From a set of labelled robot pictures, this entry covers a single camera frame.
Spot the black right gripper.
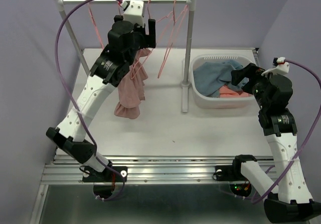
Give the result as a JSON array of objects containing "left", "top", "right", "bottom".
[{"left": 230, "top": 63, "right": 277, "bottom": 109}]

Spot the pink wire hanger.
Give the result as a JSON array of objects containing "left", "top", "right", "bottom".
[
  {"left": 157, "top": 0, "right": 189, "bottom": 78},
  {"left": 130, "top": 48, "right": 153, "bottom": 81},
  {"left": 147, "top": 0, "right": 177, "bottom": 37},
  {"left": 87, "top": 3, "right": 105, "bottom": 49}
]

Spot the salmon orange skirt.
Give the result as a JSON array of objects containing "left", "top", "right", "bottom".
[{"left": 219, "top": 85, "right": 251, "bottom": 98}]

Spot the blue denim skirt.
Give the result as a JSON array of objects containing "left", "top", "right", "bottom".
[{"left": 193, "top": 60, "right": 248, "bottom": 98}]

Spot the dusty pink ruffled dress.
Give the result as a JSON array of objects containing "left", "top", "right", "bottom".
[{"left": 114, "top": 48, "right": 150, "bottom": 120}]

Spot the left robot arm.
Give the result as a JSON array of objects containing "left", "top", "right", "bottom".
[{"left": 46, "top": 16, "right": 156, "bottom": 181}]

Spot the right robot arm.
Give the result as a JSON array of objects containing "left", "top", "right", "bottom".
[{"left": 231, "top": 63, "right": 320, "bottom": 223}]

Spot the white clothes rack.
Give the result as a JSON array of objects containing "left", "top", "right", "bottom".
[{"left": 53, "top": 0, "right": 197, "bottom": 113}]

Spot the white plastic basket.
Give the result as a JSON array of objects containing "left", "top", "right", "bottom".
[{"left": 189, "top": 54, "right": 255, "bottom": 108}]

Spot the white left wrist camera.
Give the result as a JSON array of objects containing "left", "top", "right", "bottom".
[{"left": 118, "top": 0, "right": 144, "bottom": 26}]

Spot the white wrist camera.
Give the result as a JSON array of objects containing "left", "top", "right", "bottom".
[
  {"left": 118, "top": 0, "right": 144, "bottom": 26},
  {"left": 261, "top": 57, "right": 289, "bottom": 77}
]

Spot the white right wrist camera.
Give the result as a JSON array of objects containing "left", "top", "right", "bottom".
[{"left": 261, "top": 57, "right": 289, "bottom": 77}]

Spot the empty pink wire hanger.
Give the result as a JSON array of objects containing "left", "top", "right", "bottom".
[{"left": 87, "top": 3, "right": 105, "bottom": 49}]

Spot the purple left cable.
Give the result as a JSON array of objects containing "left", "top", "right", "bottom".
[{"left": 56, "top": 0, "right": 126, "bottom": 201}]

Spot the aluminium mounting rail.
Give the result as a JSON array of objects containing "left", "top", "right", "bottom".
[{"left": 41, "top": 155, "right": 234, "bottom": 185}]

